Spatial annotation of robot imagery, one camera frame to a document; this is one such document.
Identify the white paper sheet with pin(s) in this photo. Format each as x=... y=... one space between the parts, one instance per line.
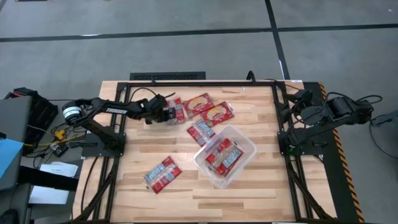
x=48 y=194
x=59 y=169

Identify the yellow connector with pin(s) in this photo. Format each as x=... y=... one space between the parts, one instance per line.
x=60 y=134

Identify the red popcorn bag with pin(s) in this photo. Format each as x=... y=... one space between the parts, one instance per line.
x=179 y=110
x=199 y=105
x=201 y=132
x=230 y=161
x=217 y=114
x=217 y=151
x=162 y=175

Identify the clear plastic container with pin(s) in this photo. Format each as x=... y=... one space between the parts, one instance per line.
x=245 y=146

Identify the grey case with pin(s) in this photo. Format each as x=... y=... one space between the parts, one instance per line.
x=14 y=121

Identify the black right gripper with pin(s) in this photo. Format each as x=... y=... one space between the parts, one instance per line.
x=311 y=113

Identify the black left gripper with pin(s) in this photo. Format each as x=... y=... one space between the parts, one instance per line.
x=157 y=109

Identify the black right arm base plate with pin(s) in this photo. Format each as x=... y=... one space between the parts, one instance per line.
x=311 y=150

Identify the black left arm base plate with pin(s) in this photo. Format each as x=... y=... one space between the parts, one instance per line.
x=93 y=151

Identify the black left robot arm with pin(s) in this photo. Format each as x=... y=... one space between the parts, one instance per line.
x=116 y=110

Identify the black crate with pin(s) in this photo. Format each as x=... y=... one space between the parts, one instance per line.
x=42 y=113

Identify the black ribbed floor mat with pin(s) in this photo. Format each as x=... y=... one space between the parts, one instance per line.
x=168 y=75

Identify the blue sheet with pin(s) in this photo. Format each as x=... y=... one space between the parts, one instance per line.
x=9 y=155

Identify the small black device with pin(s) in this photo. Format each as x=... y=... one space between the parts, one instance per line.
x=60 y=150

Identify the black aluminium table frame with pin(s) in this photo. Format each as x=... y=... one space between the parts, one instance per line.
x=202 y=84

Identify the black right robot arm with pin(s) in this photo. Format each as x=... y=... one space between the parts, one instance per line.
x=342 y=109

